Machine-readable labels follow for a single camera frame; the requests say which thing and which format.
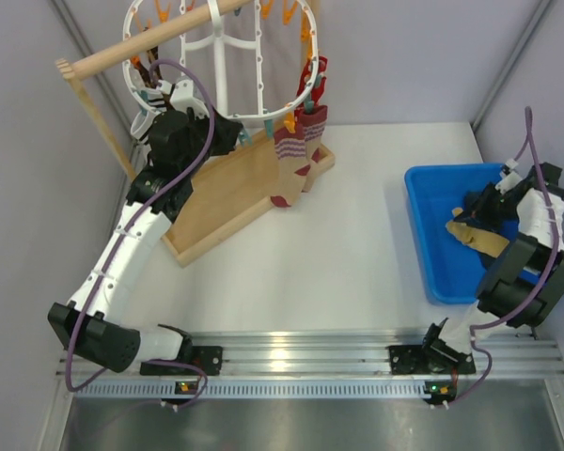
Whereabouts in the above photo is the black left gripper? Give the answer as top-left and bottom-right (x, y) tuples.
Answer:
(180, 102), (241, 177)

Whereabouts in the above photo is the teal clothes peg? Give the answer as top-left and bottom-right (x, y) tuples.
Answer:
(264, 119), (274, 139)
(238, 131), (252, 146)

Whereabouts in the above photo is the yellow sock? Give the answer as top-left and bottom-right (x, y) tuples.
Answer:
(446, 207), (510, 269)

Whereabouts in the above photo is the white round clip hanger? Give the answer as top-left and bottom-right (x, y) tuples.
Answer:
(122, 1), (322, 124)

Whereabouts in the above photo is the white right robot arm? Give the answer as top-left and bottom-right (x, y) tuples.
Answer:
(404, 162), (564, 373)

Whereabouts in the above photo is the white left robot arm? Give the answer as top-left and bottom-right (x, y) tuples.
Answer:
(48, 108), (243, 373)

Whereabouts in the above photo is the wooden hanger stand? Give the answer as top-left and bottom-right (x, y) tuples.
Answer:
(55, 1), (320, 267)

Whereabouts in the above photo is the dark navy sock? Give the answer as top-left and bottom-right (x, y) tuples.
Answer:
(461, 183), (519, 239)

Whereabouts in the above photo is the orange clothes peg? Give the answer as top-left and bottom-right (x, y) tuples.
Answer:
(283, 111), (296, 134)

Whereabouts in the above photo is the striped maroon sock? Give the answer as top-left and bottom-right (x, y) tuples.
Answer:
(298, 105), (328, 193)
(270, 124), (310, 208)

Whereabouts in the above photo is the blue plastic bin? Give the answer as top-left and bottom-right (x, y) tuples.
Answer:
(403, 163), (546, 306)

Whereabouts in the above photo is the white black striped sock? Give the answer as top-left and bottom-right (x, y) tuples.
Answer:
(131, 88), (168, 146)

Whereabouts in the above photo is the brown argyle sock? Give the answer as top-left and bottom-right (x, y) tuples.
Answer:
(130, 46), (159, 88)

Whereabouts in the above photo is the red christmas sock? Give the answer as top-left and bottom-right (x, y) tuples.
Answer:
(297, 56), (328, 113)

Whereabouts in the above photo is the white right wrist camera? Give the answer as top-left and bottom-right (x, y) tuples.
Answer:
(495, 159), (523, 194)

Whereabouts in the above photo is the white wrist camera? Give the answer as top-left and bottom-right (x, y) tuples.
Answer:
(157, 78), (208, 117)
(495, 159), (523, 194)

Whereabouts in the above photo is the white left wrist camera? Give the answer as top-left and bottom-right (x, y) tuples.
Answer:
(157, 78), (208, 117)

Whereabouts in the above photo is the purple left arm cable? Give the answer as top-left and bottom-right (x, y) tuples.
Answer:
(64, 59), (217, 394)

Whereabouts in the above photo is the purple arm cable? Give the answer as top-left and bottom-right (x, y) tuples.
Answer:
(446, 105), (560, 403)
(64, 59), (217, 394)

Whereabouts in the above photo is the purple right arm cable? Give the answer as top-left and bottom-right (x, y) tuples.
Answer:
(446, 105), (560, 403)

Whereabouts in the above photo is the aluminium mounting rail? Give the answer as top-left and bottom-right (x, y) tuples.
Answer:
(75, 330), (564, 403)

